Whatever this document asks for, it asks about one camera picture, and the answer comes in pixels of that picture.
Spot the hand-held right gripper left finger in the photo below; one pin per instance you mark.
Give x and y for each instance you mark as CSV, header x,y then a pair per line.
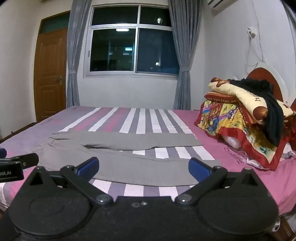
x,y
89,166

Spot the colourful printed red blanket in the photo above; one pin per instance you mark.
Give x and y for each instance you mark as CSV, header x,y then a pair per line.
x,y
231,120

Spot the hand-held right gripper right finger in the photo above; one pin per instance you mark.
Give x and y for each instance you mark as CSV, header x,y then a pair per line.
x,y
198,169

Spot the grey curtain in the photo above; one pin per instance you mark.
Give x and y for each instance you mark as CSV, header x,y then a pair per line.
x,y
75,51
185,46

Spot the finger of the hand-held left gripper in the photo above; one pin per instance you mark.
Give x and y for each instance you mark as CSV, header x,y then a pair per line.
x,y
2,153
29,160

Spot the red wooden headboard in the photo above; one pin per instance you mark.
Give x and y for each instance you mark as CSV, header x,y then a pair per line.
x,y
261,75

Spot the white wall plug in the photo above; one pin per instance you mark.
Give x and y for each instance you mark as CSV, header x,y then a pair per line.
x,y
251,32

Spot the brown wooden door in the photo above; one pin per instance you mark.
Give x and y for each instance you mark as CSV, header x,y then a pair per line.
x,y
49,71

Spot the white air conditioner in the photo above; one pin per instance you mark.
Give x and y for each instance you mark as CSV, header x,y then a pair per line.
x,y
216,3

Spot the dark wooden bed frame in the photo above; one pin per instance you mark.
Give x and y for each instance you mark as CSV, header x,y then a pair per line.
x,y
16,131

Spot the grey pants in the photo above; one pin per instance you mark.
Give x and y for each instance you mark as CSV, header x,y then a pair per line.
x,y
129,141

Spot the sliding glass window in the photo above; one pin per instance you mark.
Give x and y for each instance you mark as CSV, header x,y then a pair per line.
x,y
134,39

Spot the cream printed pillow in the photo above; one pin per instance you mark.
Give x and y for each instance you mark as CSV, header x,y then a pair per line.
x,y
245,95

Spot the white pillow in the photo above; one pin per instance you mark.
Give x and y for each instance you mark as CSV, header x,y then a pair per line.
x,y
232,141

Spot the black garment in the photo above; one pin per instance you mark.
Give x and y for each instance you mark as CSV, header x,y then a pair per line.
x,y
275,115

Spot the striped pink bed sheet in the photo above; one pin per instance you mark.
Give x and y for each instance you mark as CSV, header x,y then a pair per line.
x,y
242,180

